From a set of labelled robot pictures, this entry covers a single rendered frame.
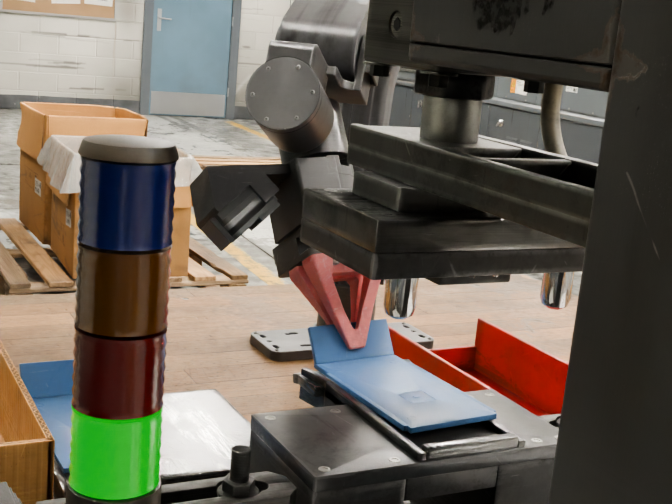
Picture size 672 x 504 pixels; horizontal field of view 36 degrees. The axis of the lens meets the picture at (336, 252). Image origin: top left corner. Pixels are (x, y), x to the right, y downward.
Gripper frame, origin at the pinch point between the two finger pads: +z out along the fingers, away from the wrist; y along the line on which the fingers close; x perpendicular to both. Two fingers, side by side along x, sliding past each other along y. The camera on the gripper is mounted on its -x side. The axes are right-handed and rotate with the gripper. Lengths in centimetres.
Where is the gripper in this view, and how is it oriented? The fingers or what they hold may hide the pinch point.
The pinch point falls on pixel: (353, 339)
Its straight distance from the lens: 81.2
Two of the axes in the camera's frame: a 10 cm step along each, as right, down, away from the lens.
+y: 4.4, -3.0, -8.5
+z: 2.0, 9.5, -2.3
